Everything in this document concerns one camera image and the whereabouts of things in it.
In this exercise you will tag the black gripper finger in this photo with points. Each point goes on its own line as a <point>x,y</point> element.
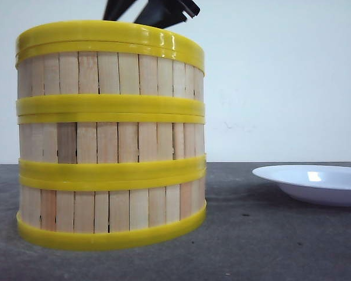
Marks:
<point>163,14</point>
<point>116,8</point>

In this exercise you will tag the woven bamboo steamer lid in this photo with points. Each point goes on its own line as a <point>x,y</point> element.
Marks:
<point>107,36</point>

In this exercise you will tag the one-bun bamboo steamer basket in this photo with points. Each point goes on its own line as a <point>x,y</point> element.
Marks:
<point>108,87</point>

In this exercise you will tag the two-bun bamboo steamer basket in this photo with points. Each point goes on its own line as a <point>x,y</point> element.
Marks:
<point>109,155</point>

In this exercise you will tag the three-bun bamboo steamer basket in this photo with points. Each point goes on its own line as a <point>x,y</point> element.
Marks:
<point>117,219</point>

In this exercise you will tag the white plate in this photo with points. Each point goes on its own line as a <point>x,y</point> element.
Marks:
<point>316,184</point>

